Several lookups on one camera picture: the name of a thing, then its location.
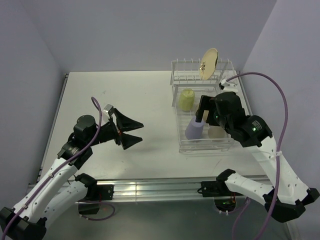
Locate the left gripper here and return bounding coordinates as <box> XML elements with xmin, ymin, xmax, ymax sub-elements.
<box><xmin>86</xmin><ymin>108</ymin><xmax>143</xmax><ymax>149</ymax></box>

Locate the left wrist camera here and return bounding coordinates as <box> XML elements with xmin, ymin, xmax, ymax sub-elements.
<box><xmin>102</xmin><ymin>104</ymin><xmax>115</xmax><ymax>123</ymax></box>

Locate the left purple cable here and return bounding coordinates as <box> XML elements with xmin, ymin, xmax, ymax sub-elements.
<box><xmin>0</xmin><ymin>96</ymin><xmax>103</xmax><ymax>231</ymax></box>

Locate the lower purple cable loop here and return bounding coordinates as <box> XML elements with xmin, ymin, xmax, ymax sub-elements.
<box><xmin>78</xmin><ymin>199</ymin><xmax>116</xmax><ymax>221</ymax></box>

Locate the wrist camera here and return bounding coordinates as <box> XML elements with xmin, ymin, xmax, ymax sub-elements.
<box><xmin>102</xmin><ymin>104</ymin><xmax>115</xmax><ymax>123</ymax></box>
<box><xmin>219</xmin><ymin>79</ymin><xmax>238</xmax><ymax>93</ymax></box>

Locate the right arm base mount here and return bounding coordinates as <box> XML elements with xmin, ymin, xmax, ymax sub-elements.
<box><xmin>197</xmin><ymin>180</ymin><xmax>225</xmax><ymax>198</ymax></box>

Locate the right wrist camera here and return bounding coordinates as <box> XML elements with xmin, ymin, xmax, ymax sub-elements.
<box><xmin>219</xmin><ymin>79</ymin><xmax>238</xmax><ymax>93</ymax></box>

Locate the cream floral plate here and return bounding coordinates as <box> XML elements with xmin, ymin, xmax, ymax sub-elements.
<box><xmin>199</xmin><ymin>48</ymin><xmax>219</xmax><ymax>81</ymax></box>

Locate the beige plastic cup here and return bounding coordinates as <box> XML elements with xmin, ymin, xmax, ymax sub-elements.
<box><xmin>207</xmin><ymin>126</ymin><xmax>226</xmax><ymax>139</ymax></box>

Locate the white wire dish rack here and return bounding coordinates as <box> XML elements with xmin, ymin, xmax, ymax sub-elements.
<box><xmin>170</xmin><ymin>59</ymin><xmax>236</xmax><ymax>153</ymax></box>

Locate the yellow-green mug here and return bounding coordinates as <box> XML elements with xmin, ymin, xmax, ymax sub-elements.
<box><xmin>178</xmin><ymin>88</ymin><xmax>195</xmax><ymax>112</ymax></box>

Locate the aluminium front rail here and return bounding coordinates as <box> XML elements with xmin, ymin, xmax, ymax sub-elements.
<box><xmin>52</xmin><ymin>176</ymin><xmax>287</xmax><ymax>202</ymax></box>

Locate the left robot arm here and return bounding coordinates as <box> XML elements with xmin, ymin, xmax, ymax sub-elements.
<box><xmin>0</xmin><ymin>105</ymin><xmax>144</xmax><ymax>240</ymax></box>

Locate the purple plastic cup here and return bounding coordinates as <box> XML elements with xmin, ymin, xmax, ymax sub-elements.
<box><xmin>185</xmin><ymin>117</ymin><xmax>205</xmax><ymax>140</ymax></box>

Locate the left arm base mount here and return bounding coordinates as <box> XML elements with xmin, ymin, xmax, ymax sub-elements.
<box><xmin>81</xmin><ymin>184</ymin><xmax>114</xmax><ymax>201</ymax></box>

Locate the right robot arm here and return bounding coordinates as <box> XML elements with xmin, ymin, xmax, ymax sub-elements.
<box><xmin>195</xmin><ymin>92</ymin><xmax>320</xmax><ymax>223</ymax></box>

